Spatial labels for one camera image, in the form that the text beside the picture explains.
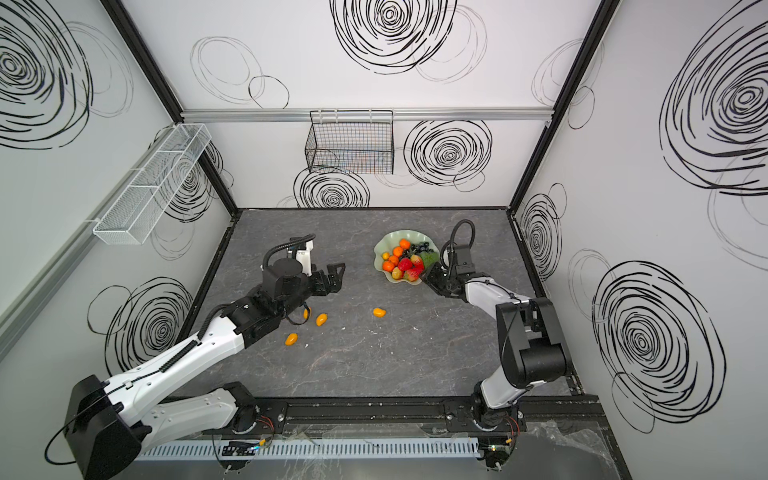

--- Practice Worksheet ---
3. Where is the white slotted cable duct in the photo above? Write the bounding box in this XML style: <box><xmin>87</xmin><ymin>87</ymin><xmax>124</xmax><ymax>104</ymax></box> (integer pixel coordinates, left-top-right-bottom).
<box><xmin>138</xmin><ymin>437</ymin><xmax>481</xmax><ymax>461</ymax></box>

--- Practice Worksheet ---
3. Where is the dark fake grape bunch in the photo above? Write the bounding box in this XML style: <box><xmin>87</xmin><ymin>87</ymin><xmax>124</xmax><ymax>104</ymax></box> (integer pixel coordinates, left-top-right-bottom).
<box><xmin>410</xmin><ymin>242</ymin><xmax>439</xmax><ymax>269</ymax></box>

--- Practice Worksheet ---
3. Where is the white mesh wall shelf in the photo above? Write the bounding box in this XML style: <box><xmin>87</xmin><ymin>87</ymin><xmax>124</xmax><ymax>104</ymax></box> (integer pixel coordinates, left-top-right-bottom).
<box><xmin>93</xmin><ymin>124</ymin><xmax>212</xmax><ymax>246</ymax></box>

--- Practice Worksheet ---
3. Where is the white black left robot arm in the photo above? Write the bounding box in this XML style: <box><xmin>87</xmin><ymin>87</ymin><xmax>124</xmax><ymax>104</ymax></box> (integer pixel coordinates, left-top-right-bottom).
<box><xmin>58</xmin><ymin>258</ymin><xmax>346</xmax><ymax>479</ymax></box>

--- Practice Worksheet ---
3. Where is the green wavy fruit bowl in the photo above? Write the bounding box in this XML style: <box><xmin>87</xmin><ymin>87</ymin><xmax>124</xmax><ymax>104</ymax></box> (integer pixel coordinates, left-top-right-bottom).
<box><xmin>373</xmin><ymin>230</ymin><xmax>438</xmax><ymax>285</ymax></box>

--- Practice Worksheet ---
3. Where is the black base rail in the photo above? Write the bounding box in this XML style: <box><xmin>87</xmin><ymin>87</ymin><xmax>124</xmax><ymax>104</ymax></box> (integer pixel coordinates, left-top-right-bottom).
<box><xmin>122</xmin><ymin>394</ymin><xmax>607</xmax><ymax>430</ymax></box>

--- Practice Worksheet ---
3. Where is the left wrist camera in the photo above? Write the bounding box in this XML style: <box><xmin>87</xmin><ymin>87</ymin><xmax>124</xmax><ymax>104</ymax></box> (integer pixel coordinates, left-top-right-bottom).
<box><xmin>291</xmin><ymin>240</ymin><xmax>314</xmax><ymax>276</ymax></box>

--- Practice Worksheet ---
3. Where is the black wire wall basket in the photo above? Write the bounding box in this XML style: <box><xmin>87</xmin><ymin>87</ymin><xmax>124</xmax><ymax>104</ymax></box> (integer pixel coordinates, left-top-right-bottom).
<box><xmin>304</xmin><ymin>109</ymin><xmax>395</xmax><ymax>175</ymax></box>

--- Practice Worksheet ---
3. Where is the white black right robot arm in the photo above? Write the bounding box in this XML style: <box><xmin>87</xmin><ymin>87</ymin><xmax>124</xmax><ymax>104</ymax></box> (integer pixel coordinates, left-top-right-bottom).
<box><xmin>421</xmin><ymin>241</ymin><xmax>573</xmax><ymax>430</ymax></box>

